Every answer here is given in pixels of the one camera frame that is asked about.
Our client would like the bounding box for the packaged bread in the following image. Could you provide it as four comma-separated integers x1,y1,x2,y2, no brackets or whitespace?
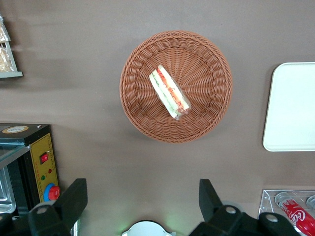
0,14,12,44
0,46,15,73

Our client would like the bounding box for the black appliance with yellow panel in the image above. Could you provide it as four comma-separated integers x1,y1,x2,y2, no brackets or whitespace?
0,123,61,217

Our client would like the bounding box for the metal pan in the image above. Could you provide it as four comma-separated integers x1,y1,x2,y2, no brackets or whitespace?
0,167,17,214

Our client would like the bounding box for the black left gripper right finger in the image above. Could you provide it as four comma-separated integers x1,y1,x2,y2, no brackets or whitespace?
189,178,301,236

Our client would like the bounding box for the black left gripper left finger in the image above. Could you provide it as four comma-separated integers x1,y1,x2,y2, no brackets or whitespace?
27,178,88,236

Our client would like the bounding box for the red Coca-Cola can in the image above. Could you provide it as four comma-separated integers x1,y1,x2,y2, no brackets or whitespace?
274,191,315,235

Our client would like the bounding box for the grey bread shelf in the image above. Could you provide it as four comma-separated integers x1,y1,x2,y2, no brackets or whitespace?
0,39,24,79

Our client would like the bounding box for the white rectangular tray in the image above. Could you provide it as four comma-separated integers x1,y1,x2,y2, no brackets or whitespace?
262,61,315,152

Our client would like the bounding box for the clear acrylic can holder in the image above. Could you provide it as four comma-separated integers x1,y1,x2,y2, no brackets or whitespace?
257,189,315,236

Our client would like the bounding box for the sandwich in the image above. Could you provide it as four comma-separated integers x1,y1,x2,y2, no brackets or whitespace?
149,64,192,121

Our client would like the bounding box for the brown round wicker basket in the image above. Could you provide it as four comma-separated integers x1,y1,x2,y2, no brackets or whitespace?
119,29,233,144

